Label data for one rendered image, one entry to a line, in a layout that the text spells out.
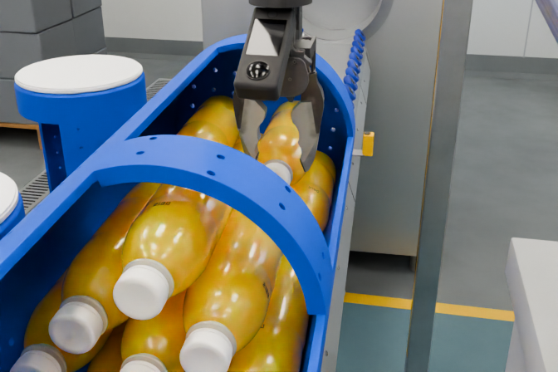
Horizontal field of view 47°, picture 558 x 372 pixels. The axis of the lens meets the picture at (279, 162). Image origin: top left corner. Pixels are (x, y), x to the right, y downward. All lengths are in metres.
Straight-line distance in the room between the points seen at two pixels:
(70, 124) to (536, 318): 1.11
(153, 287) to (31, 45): 3.29
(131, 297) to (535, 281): 0.31
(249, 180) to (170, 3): 5.04
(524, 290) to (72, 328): 0.35
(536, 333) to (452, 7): 1.06
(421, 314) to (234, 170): 1.33
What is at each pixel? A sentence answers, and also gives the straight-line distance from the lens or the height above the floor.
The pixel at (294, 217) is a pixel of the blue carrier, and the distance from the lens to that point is 0.54.
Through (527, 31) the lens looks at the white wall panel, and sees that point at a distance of 5.31.
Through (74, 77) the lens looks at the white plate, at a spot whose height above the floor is 1.04.
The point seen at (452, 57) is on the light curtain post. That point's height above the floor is 1.07.
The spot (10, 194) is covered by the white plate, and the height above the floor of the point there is 1.04.
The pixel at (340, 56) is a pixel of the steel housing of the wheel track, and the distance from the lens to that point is 2.02.
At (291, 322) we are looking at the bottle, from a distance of 0.61.
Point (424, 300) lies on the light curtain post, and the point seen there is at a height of 0.41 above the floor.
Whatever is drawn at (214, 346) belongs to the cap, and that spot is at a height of 1.12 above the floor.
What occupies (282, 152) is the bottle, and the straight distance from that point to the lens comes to 0.80.
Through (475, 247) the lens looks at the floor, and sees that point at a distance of 2.87.
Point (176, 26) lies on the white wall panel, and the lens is 5.58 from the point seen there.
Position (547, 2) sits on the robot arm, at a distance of 0.23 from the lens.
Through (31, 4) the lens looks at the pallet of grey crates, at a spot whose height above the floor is 0.82.
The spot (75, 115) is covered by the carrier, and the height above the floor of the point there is 0.98.
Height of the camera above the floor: 1.45
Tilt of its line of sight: 24 degrees down
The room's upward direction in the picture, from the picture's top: straight up
